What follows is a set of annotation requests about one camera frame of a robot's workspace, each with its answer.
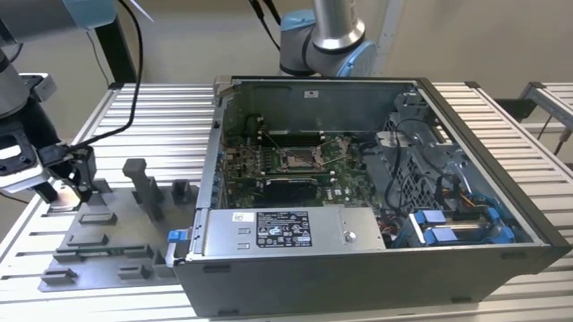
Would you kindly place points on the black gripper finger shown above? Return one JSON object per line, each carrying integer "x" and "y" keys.
{"x": 47, "y": 194}
{"x": 85, "y": 174}

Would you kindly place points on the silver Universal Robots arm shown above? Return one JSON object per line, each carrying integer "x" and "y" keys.
{"x": 333, "y": 27}

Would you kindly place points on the black RAM slot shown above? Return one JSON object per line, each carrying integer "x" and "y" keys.
{"x": 292, "y": 132}
{"x": 298, "y": 172}
{"x": 292, "y": 137}

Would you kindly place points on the CPU socket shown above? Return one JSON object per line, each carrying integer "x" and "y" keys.
{"x": 300, "y": 158}

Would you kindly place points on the grey parts rack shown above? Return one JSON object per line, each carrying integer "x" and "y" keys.
{"x": 111, "y": 268}

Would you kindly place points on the blue case latch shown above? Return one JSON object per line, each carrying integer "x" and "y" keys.
{"x": 176, "y": 235}

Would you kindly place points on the thin metal locking lever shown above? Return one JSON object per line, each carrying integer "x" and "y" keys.
{"x": 274, "y": 141}

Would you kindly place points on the black power supply label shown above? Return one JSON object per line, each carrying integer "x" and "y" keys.
{"x": 282, "y": 229}

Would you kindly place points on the green motherboard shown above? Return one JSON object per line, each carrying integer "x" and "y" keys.
{"x": 353, "y": 188}

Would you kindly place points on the silver power supply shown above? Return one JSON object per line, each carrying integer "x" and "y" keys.
{"x": 358, "y": 214}

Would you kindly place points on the dark grey PC case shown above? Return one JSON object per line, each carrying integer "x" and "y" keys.
{"x": 336, "y": 285}

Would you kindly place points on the black perforated drive cage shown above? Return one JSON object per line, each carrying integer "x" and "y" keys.
{"x": 415, "y": 188}

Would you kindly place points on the hard disk in blue carrier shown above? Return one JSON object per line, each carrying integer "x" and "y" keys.
{"x": 465, "y": 229}

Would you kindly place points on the metal slat side table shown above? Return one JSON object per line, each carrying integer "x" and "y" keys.
{"x": 548, "y": 97}

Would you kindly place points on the grey side camera box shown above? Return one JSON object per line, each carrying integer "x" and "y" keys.
{"x": 42, "y": 87}

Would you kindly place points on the black metal post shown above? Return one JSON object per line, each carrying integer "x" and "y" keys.
{"x": 117, "y": 57}

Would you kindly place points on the white sticker on case wall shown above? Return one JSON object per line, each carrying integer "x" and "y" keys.
{"x": 312, "y": 94}

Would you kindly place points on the black table bracket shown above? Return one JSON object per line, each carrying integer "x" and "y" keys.
{"x": 515, "y": 109}

